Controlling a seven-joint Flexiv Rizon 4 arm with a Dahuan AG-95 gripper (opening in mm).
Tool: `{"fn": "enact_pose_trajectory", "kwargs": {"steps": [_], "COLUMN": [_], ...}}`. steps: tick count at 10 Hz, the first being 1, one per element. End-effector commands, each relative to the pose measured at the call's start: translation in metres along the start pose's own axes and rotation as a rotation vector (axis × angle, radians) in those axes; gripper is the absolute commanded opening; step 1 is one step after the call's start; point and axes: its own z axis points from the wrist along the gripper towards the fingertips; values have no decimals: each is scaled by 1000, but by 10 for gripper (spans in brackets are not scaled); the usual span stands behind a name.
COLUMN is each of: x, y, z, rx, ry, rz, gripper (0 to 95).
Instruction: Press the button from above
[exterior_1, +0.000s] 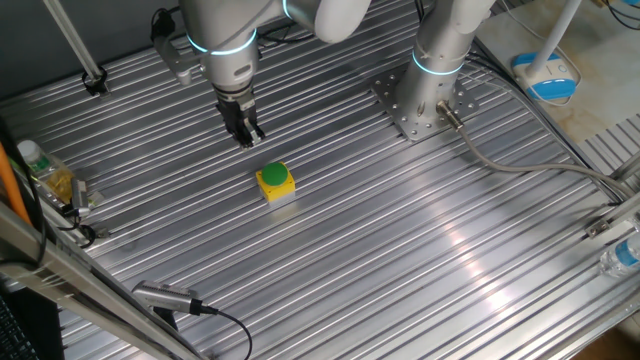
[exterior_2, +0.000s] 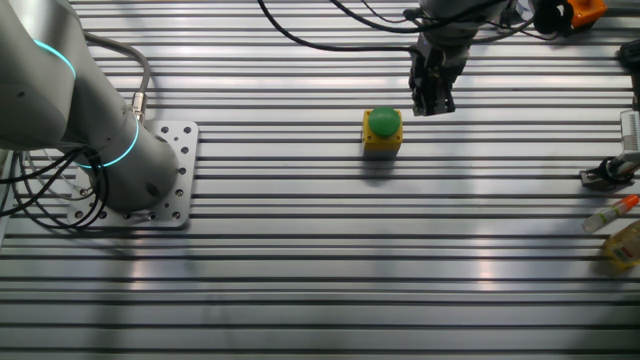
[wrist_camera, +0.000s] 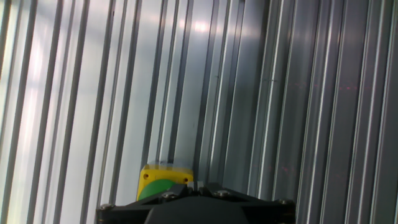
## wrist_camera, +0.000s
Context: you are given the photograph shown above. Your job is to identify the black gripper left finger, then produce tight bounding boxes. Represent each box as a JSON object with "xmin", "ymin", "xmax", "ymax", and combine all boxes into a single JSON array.
[{"xmin": 96, "ymin": 182, "xmax": 196, "ymax": 224}]

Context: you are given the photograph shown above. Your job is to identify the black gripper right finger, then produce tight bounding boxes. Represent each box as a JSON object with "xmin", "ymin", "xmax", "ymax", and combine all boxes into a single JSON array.
[{"xmin": 196, "ymin": 182, "xmax": 296, "ymax": 224}]

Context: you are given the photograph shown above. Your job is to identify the green round push button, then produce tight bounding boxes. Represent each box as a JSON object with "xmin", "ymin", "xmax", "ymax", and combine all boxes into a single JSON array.
[{"xmin": 137, "ymin": 179, "xmax": 178, "ymax": 202}]

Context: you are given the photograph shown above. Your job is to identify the yellow button box grey base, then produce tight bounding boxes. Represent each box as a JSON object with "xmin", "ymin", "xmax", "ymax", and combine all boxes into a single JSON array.
[{"xmin": 136, "ymin": 160, "xmax": 195, "ymax": 202}]

